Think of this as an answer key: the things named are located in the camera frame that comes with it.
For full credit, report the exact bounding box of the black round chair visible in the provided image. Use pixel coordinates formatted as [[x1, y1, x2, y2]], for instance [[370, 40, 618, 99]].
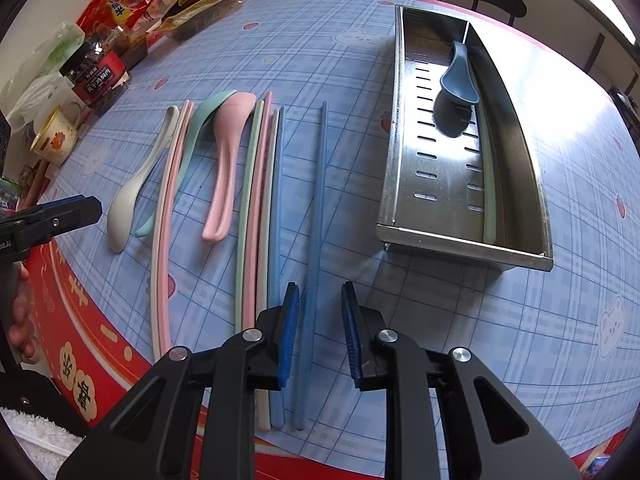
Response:
[[465, 0, 528, 28]]

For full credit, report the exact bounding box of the dark cloth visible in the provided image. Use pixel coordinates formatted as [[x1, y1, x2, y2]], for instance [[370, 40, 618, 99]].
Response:
[[0, 364, 92, 441]]

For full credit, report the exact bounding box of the green spoon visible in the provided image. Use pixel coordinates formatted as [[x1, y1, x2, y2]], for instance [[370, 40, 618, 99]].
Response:
[[134, 89, 238, 237]]

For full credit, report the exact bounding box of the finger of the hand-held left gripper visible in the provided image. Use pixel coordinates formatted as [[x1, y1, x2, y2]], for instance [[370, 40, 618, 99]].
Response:
[[15, 196, 104, 241]]

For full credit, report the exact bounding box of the stainless steel utensil tray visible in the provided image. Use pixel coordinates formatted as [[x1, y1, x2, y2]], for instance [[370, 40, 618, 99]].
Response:
[[375, 4, 555, 272]]

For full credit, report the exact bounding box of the green chopstick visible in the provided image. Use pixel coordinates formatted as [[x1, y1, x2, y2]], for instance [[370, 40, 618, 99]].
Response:
[[475, 102, 500, 245], [234, 100, 265, 333]]

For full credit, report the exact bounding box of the blue chopstick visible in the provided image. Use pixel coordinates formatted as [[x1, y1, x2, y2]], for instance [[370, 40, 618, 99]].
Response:
[[267, 106, 287, 431], [292, 101, 330, 432]]

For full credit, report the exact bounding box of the white chopstick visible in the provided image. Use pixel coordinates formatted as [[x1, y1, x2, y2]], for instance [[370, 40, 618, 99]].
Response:
[[256, 109, 280, 431], [150, 101, 191, 358]]

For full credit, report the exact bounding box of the pink chopstick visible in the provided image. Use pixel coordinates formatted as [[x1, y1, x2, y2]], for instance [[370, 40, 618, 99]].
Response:
[[242, 91, 273, 331], [156, 101, 196, 346]]

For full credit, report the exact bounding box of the pink spoon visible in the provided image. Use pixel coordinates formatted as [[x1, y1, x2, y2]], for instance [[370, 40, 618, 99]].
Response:
[[201, 91, 257, 242]]

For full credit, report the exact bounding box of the cream mug with flower print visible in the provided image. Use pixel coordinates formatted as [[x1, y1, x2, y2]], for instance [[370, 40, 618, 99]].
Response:
[[30, 105, 81, 165]]

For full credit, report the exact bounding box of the white fuzzy cloth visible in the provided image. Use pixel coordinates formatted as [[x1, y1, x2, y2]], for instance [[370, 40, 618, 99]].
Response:
[[0, 404, 87, 463]]

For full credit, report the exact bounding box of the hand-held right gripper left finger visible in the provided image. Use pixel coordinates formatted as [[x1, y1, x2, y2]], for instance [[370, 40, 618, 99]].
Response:
[[56, 282, 301, 480]]

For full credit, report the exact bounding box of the white spoon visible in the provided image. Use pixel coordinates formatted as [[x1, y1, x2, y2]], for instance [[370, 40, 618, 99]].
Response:
[[106, 105, 181, 253]]

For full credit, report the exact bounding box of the wooden furniture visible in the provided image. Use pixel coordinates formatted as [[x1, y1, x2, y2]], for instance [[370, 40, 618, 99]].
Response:
[[582, 32, 640, 141]]

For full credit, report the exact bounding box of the black-lidded jar with red label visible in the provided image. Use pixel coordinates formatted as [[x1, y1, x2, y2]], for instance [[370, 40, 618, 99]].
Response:
[[59, 35, 132, 116]]

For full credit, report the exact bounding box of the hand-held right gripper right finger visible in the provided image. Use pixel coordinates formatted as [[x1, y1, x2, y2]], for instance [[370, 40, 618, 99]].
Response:
[[341, 281, 583, 480]]

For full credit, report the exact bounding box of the person's left hand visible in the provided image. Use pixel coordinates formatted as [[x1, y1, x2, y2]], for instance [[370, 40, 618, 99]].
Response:
[[0, 264, 38, 361]]

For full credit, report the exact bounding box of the blue plaid tablecloth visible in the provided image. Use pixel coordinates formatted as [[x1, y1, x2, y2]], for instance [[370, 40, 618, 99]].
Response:
[[15, 0, 640, 480]]

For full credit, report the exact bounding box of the blue spoon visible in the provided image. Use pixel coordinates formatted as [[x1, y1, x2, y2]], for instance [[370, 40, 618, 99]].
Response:
[[432, 40, 483, 138]]

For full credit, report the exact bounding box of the clear snack bag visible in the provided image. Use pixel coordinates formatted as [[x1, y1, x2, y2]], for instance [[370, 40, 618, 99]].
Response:
[[149, 0, 183, 22]]

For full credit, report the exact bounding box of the translucent plastic bag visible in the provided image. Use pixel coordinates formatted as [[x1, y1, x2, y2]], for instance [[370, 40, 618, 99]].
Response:
[[27, 22, 86, 81]]

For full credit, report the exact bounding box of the white plastic bag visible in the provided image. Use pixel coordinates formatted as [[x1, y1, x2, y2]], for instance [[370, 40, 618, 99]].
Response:
[[1, 74, 67, 132]]

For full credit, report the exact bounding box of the dark snack box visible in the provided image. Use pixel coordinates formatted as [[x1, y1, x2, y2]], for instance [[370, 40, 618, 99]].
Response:
[[114, 30, 152, 70]]

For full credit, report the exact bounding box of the red snack bag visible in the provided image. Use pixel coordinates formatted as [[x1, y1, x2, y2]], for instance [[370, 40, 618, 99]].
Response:
[[76, 0, 163, 43]]

